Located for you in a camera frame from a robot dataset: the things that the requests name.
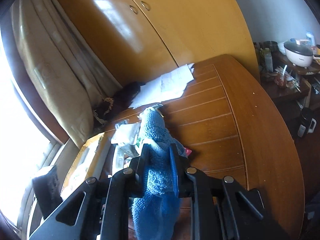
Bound wooden wardrobe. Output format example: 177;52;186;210
57;0;259;85

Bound white paper sheets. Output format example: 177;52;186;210
130;63;194;109

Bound white rice cooker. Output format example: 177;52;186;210
284;41;313;68

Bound dark tasselled cloth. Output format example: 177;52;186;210
93;81;145;132

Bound black white thermos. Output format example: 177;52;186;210
297;107;317;138

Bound blue knitted towel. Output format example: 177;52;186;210
132;107;187;239

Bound cluttered side table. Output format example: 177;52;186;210
254;41;319;121

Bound yellow cardboard box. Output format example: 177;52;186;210
60;132;112;200

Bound beige curtain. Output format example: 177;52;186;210
10;0;121;147

